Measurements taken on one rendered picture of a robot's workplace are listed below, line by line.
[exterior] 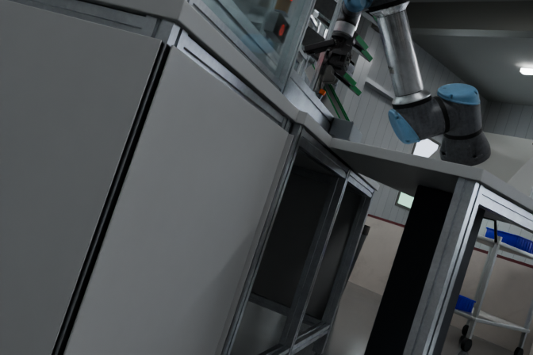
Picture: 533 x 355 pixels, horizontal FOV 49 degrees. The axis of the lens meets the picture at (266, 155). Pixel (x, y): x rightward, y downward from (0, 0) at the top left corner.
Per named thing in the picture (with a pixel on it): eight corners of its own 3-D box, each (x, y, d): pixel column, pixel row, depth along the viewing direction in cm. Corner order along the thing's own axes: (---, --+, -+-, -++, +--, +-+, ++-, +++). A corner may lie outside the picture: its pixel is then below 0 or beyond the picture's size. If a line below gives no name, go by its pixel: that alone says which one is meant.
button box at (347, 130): (358, 150, 209) (362, 134, 210) (348, 139, 190) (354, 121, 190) (339, 145, 212) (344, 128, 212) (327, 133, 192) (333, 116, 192)
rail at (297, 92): (343, 162, 226) (351, 135, 226) (279, 106, 142) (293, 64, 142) (329, 158, 227) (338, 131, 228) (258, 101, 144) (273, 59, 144)
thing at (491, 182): (596, 247, 194) (599, 238, 194) (480, 181, 132) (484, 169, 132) (415, 198, 244) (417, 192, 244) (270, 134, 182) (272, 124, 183)
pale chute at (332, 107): (343, 133, 244) (351, 127, 243) (331, 125, 232) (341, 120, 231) (315, 79, 255) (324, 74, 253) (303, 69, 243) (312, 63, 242)
